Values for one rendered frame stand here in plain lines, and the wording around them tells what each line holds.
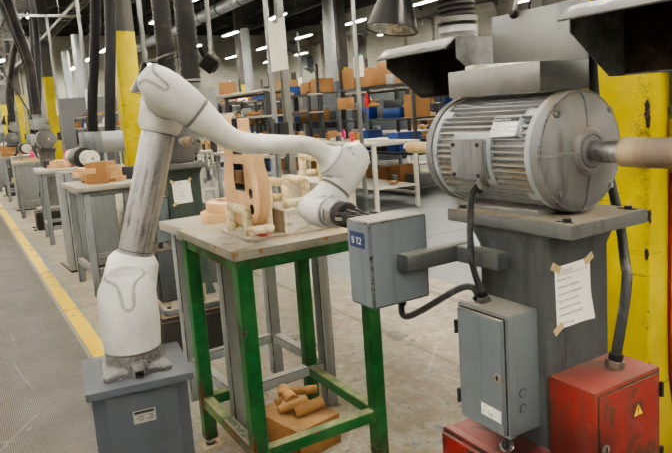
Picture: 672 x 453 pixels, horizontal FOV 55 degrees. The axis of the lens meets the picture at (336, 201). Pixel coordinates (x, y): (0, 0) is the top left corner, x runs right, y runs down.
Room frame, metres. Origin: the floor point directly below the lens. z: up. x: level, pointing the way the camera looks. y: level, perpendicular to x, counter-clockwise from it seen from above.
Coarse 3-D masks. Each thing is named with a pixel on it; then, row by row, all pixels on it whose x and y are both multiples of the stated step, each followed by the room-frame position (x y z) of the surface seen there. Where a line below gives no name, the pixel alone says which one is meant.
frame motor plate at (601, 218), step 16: (464, 208) 1.51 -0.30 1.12; (592, 208) 1.37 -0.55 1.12; (608, 208) 1.36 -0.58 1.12; (624, 208) 1.33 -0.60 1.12; (640, 208) 1.33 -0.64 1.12; (480, 224) 1.42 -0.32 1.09; (496, 224) 1.37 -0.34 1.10; (512, 224) 1.33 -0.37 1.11; (528, 224) 1.29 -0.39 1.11; (544, 224) 1.26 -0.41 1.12; (560, 224) 1.23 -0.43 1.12; (576, 224) 1.22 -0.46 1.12; (592, 224) 1.23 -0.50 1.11; (608, 224) 1.26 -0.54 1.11; (624, 224) 1.28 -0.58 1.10
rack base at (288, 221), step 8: (272, 208) 2.38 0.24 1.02; (280, 208) 2.37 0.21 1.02; (296, 208) 2.34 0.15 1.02; (280, 216) 2.32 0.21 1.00; (288, 216) 2.31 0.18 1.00; (296, 216) 2.32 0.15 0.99; (280, 224) 2.33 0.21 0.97; (288, 224) 2.31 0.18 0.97; (296, 224) 2.32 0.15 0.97; (304, 224) 2.34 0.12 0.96; (288, 232) 2.30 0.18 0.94; (296, 232) 2.32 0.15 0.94; (304, 232) 2.34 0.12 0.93
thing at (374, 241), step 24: (360, 216) 1.48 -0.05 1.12; (384, 216) 1.46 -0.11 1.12; (408, 216) 1.45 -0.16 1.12; (360, 240) 1.42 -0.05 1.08; (384, 240) 1.41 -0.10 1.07; (408, 240) 1.44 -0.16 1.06; (360, 264) 1.43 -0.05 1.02; (384, 264) 1.41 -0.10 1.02; (360, 288) 1.43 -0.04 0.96; (384, 288) 1.40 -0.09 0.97; (408, 288) 1.44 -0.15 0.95; (456, 288) 1.40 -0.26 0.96
